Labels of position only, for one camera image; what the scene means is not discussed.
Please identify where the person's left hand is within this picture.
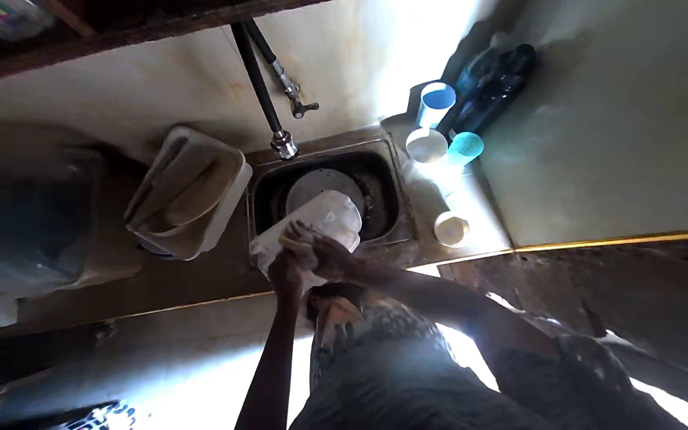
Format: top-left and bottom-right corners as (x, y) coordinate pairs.
(268, 247), (320, 297)

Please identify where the person's right hand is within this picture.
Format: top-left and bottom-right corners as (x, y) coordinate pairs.
(279, 219), (357, 284)

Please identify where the person's right forearm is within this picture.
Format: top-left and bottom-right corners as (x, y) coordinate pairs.
(348, 257), (560, 359)

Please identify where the person's left forearm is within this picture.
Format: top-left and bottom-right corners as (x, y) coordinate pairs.
(235, 291), (301, 430)

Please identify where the round grey plate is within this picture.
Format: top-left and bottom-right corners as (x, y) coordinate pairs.
(285, 168), (365, 217)

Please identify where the clear rectangular plastic tub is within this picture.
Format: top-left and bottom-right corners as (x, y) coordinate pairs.
(123, 125), (254, 262)

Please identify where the metal sink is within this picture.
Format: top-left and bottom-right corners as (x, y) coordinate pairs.
(245, 127), (419, 266)

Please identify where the oval brown board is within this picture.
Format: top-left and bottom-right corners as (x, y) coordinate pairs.
(164, 156), (234, 227)

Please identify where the black faucet with chrome nozzle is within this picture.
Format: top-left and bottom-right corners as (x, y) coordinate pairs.
(230, 21), (300, 161)

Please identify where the beige cup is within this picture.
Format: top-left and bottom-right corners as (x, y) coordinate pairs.
(434, 211), (471, 248)

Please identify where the white plastic cup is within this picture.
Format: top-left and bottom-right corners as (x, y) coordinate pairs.
(405, 128), (449, 164)

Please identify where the person's body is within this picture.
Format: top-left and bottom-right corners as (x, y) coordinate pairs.
(289, 299), (688, 430)

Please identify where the blue plastic cup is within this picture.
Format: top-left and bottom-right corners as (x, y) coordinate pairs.
(417, 82), (457, 130)

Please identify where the teal plastic cup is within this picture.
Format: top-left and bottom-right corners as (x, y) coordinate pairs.
(446, 131), (485, 167)

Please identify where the blue clear bottle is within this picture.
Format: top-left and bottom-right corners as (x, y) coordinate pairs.
(450, 33), (502, 123)

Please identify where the dark plastic bottle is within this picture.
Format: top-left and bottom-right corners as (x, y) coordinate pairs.
(451, 43), (537, 139)

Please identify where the black white patterned item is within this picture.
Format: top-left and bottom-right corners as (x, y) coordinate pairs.
(57, 401), (137, 430)

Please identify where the dark wooden shelf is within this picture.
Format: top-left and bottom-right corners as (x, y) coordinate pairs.
(0, 0), (332, 88)

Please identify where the large translucent plastic container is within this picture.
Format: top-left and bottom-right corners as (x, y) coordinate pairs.
(0, 143), (145, 304)

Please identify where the colourful plastic packet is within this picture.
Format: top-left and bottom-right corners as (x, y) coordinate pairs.
(0, 0), (56, 43)

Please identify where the chrome valve with black hose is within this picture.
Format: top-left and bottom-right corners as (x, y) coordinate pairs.
(244, 19), (320, 119)

